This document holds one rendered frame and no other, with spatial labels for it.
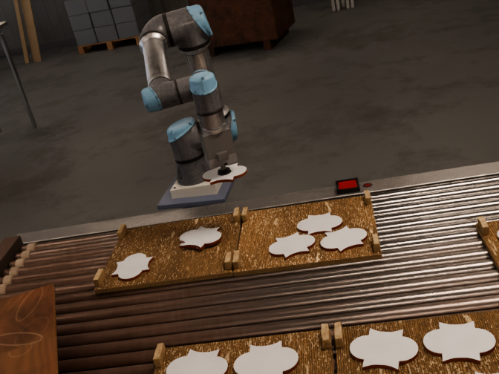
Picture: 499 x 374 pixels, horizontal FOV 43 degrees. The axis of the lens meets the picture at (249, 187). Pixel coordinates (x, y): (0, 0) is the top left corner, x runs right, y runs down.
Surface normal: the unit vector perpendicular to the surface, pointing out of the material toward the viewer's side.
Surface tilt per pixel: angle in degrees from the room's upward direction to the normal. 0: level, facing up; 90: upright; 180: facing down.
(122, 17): 90
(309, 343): 0
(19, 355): 0
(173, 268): 0
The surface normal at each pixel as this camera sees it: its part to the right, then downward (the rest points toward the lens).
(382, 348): -0.20, -0.88
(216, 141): 0.30, 0.36
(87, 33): -0.16, 0.45
